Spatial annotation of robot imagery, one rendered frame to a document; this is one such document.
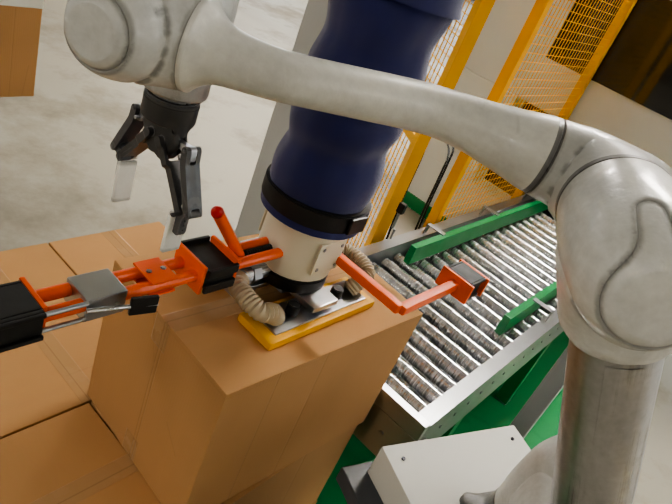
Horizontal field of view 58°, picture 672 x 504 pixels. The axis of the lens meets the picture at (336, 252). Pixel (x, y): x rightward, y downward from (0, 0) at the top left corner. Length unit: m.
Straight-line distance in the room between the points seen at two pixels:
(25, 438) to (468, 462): 0.94
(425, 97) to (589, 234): 0.25
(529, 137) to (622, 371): 0.28
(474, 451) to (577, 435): 0.63
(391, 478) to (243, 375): 0.37
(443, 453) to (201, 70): 0.97
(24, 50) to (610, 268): 2.35
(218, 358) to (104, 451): 0.44
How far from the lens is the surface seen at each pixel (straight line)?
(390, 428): 1.80
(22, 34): 2.62
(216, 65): 0.64
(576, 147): 0.77
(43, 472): 1.45
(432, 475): 1.31
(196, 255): 1.12
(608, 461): 0.82
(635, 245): 0.60
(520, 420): 2.25
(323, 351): 1.24
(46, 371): 1.62
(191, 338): 1.16
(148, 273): 1.05
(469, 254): 2.87
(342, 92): 0.67
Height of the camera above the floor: 1.72
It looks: 30 degrees down
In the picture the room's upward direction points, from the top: 23 degrees clockwise
